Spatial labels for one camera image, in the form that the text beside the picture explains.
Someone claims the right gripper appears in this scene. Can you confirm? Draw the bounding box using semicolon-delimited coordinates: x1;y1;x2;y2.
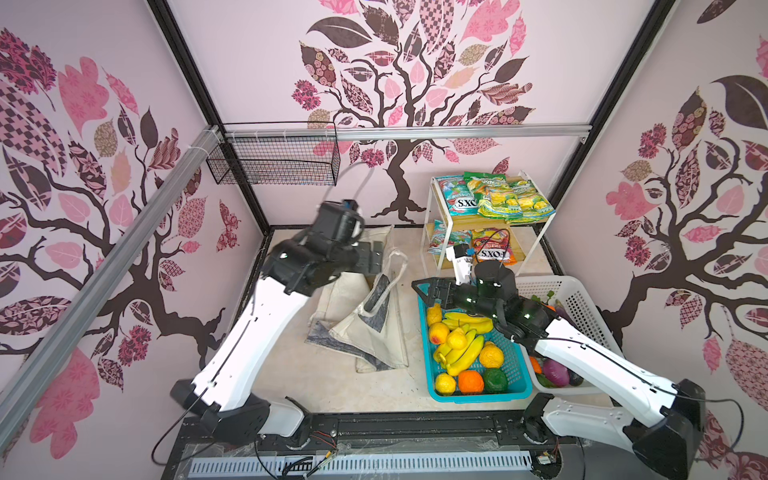
410;274;499;324

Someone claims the yellow lemon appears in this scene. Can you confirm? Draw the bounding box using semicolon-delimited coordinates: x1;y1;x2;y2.
434;373;457;396

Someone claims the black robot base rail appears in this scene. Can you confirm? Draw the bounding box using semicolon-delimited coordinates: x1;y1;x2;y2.
161;410;661;480

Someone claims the green Fox's candy bag lower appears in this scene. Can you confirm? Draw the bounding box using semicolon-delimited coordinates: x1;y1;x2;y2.
427;220;473;255

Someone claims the white plastic basket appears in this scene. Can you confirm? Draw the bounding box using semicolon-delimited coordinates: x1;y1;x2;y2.
516;275;624;397

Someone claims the yellow green candy bag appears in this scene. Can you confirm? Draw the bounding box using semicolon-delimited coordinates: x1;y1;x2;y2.
463;172;555;224

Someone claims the teal plastic basket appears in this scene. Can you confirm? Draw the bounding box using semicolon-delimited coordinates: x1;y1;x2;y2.
415;284;533;404

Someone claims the wrinkled yellow fruit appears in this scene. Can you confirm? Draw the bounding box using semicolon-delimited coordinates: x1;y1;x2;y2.
426;304;443;327

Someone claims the purple onion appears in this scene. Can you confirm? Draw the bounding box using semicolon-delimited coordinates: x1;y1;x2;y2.
542;359;570;388

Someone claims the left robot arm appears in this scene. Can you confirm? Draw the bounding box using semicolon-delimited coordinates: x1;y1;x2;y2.
171;199;383;445

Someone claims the black wire wall basket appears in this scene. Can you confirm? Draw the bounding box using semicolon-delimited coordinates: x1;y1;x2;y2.
207;120;341;186

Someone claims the yellow banana bunch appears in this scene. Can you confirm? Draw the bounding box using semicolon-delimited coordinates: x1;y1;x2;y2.
433;335;485;376
443;311;494;335

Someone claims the yellow red peach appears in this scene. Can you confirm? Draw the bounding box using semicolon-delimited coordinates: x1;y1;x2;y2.
428;322;451;345

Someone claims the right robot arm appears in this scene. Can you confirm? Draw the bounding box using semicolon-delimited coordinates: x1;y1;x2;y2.
412;261;706;479

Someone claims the orange Fox's candy bag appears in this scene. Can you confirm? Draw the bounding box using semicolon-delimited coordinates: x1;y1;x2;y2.
471;228;517;266

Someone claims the beige canvas grocery bag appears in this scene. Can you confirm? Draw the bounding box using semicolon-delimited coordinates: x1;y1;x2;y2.
305;226;409;373

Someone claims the green Fox's bag top shelf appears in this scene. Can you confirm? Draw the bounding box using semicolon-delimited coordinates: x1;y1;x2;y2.
436;175;478;217

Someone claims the aluminium frame rail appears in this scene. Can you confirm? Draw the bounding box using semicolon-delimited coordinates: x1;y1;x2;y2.
1;123;592;448

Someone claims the orange fruit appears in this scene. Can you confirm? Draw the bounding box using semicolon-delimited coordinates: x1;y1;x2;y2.
457;370;485;395

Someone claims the green pepper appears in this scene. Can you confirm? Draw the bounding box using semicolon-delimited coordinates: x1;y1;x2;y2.
482;368;508;394

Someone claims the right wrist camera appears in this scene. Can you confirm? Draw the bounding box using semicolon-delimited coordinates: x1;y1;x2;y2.
446;243;474;285

